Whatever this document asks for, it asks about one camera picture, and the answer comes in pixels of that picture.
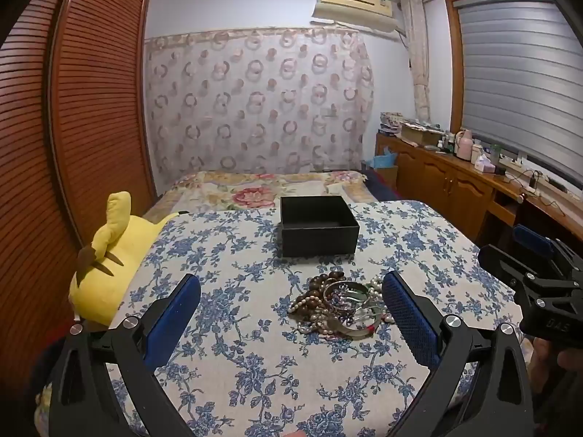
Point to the blue floral tablecloth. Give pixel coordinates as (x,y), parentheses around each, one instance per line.
(255,364)

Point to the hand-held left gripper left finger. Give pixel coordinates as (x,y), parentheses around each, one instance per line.
(175,316)

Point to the black jewelry box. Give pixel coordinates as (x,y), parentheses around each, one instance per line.
(319,230)

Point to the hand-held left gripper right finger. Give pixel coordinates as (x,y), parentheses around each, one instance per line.
(407,316)

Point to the beige lace curtain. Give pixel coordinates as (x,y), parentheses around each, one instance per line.
(419,63)

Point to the white power strip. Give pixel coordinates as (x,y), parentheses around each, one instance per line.
(511,160)

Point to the stack of patterned cloth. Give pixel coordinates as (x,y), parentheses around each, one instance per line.
(391,122)

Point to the person's right hand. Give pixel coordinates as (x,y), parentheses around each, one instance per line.
(544,355)

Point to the pink tissue box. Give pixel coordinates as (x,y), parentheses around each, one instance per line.
(483,165)

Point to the brown cardboard box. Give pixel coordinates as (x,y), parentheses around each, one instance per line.
(387,177)

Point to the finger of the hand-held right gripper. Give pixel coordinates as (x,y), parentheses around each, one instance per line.
(530,239)
(510,266)

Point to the beige storage box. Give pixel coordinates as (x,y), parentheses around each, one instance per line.
(421,134)

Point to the grey window blind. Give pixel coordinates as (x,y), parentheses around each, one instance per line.
(519,73)

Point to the wooden louvered wardrobe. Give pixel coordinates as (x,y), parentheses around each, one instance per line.
(68,123)

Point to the blue tissue pack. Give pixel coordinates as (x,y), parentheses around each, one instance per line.
(385,159)

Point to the wall air conditioner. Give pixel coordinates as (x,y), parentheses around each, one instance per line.
(350,7)

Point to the yellow plush toy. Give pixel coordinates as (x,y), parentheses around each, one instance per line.
(118,246)

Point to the silver metal bangle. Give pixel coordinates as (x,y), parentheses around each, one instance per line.
(346,296)

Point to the circle patterned curtain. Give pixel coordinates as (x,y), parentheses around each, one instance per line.
(255,100)

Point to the floral bed blanket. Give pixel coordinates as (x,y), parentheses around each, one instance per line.
(246,191)

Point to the pink thermos jug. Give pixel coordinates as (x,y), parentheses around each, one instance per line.
(464,145)

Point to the wooden sideboard cabinet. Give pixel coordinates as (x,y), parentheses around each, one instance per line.
(446,186)

